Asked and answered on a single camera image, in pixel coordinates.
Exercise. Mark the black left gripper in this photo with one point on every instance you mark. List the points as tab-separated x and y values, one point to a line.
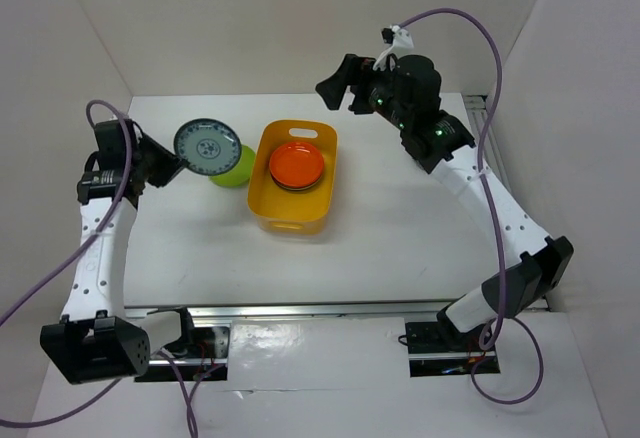
171	163

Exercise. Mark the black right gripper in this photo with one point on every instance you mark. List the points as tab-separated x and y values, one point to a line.
333	88

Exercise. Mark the blue floral plate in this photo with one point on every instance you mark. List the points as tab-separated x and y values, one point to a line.
209	147

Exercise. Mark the orange plate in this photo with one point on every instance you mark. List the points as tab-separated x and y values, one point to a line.
296	161
297	183

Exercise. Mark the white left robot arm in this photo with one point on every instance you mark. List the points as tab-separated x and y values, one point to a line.
93	340

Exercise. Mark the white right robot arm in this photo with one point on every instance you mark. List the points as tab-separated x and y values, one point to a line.
406	92

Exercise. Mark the green plate near bin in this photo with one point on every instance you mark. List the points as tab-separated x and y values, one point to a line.
240	174

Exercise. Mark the yellow plastic bin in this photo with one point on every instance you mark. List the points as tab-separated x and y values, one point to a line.
277	210

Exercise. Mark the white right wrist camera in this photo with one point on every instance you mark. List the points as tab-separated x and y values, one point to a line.
398	42

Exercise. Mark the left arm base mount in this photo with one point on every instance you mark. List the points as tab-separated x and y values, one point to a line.
198	350

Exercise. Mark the aluminium rail front edge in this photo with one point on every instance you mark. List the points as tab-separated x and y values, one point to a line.
315	310

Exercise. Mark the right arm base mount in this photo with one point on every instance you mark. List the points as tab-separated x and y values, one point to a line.
433	353

